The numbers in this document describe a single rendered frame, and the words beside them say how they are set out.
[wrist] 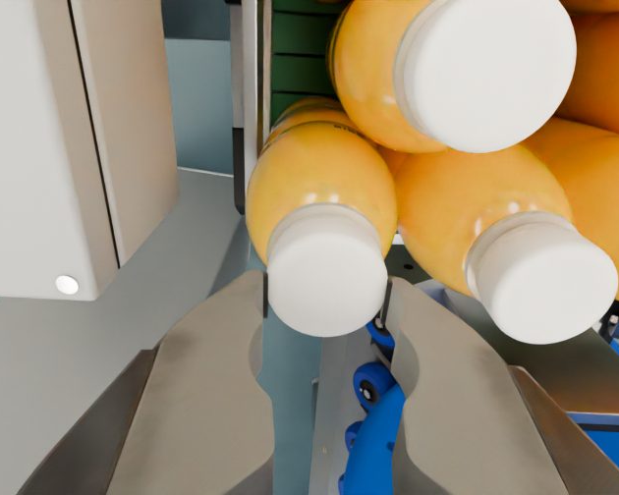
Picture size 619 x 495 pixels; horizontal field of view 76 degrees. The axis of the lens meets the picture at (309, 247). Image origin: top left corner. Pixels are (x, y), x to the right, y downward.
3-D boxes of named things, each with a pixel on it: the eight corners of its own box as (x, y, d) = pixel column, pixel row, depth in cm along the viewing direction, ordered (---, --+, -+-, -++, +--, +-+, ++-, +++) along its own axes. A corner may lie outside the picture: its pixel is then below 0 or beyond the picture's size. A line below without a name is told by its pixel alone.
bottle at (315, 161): (341, 199, 33) (373, 359, 16) (258, 170, 31) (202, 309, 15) (377, 116, 30) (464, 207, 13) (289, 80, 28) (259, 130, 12)
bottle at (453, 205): (376, 201, 33) (443, 362, 16) (356, 116, 30) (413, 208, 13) (463, 177, 32) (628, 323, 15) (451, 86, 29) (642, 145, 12)
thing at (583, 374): (437, 310, 35) (497, 437, 24) (443, 288, 34) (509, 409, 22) (550, 316, 35) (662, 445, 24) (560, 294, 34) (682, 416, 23)
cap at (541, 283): (477, 321, 15) (495, 353, 14) (464, 234, 14) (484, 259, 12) (582, 297, 15) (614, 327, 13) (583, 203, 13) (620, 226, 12)
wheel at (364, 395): (391, 428, 32) (407, 416, 33) (381, 376, 31) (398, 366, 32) (353, 410, 36) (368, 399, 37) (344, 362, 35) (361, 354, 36)
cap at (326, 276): (353, 316, 15) (358, 348, 14) (255, 286, 15) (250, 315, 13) (398, 231, 14) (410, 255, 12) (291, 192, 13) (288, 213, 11)
